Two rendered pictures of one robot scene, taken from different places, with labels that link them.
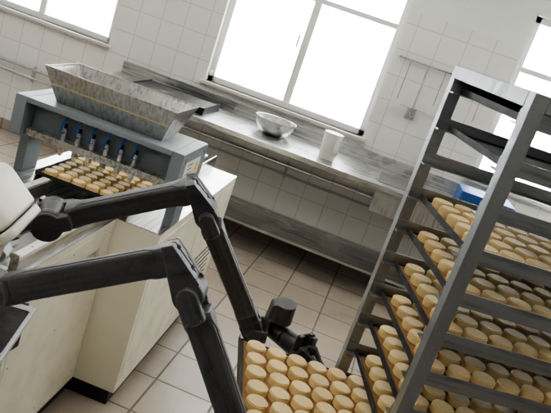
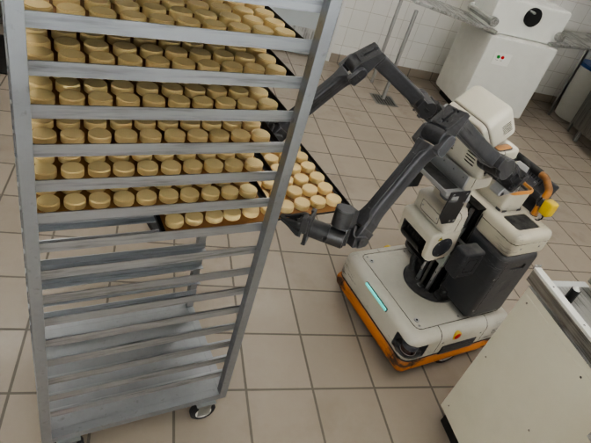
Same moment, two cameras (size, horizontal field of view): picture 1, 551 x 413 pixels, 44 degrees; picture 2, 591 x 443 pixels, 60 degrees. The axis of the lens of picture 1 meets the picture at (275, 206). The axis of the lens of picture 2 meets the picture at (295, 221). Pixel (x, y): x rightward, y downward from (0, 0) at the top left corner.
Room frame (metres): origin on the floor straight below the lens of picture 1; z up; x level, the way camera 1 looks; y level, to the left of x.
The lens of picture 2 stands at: (2.72, -0.82, 1.86)
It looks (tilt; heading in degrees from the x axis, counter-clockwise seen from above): 36 degrees down; 151
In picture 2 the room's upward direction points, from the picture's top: 18 degrees clockwise
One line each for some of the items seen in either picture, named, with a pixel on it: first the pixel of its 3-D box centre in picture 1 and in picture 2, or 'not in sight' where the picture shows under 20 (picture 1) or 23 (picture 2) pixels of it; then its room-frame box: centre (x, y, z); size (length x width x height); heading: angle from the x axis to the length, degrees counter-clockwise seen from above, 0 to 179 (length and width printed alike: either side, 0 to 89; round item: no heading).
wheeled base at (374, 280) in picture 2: not in sight; (419, 298); (1.29, 0.82, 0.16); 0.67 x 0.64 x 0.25; 98
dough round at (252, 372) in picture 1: (255, 374); (317, 177); (1.45, -0.09, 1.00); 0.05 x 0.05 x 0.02
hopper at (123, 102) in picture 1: (120, 102); not in sight; (2.71, 0.73, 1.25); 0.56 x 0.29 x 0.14; 84
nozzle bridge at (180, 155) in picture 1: (106, 157); not in sight; (2.71, 0.73, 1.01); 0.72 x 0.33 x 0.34; 84
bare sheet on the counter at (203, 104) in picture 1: (177, 93); not in sight; (5.26, 1.01, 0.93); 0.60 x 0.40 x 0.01; 83
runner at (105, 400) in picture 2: not in sight; (141, 389); (1.68, -0.62, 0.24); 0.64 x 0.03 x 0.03; 98
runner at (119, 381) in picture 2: not in sight; (142, 374); (1.68, -0.62, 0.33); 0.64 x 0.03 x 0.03; 98
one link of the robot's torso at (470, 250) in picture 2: not in sight; (438, 246); (1.38, 0.67, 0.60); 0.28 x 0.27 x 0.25; 8
